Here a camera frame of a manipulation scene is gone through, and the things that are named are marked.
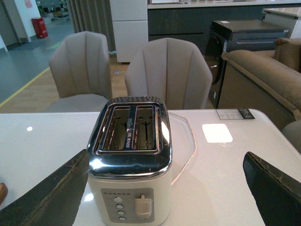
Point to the brown sofa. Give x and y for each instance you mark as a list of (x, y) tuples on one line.
[(269, 81)]

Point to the black white label card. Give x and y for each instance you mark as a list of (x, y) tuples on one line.
[(235, 114)]

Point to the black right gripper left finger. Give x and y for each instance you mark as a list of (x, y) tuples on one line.
[(55, 200)]

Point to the white counter right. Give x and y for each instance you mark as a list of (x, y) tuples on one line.
[(289, 18)]

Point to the grey chair at edge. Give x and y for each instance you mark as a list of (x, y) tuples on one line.
[(292, 132)]

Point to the bread slice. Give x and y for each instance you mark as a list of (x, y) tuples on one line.
[(3, 192)]

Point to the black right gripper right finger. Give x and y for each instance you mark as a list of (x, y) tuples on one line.
[(277, 195)]

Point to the dark grey counter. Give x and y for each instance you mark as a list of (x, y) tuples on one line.
[(191, 19)]

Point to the black washing machine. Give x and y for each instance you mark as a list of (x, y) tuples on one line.
[(226, 36)]

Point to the red box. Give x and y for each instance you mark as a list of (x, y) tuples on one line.
[(39, 27)]

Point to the white chrome two-slot toaster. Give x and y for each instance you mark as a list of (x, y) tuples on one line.
[(130, 172)]

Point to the beige chair left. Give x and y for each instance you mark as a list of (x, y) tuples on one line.
[(81, 70)]

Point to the white cabinet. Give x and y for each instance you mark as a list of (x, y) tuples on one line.
[(130, 27)]

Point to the beige chair right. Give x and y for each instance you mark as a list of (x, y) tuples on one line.
[(171, 69)]

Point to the beige chair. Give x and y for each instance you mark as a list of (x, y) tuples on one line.
[(171, 69), (81, 70)]

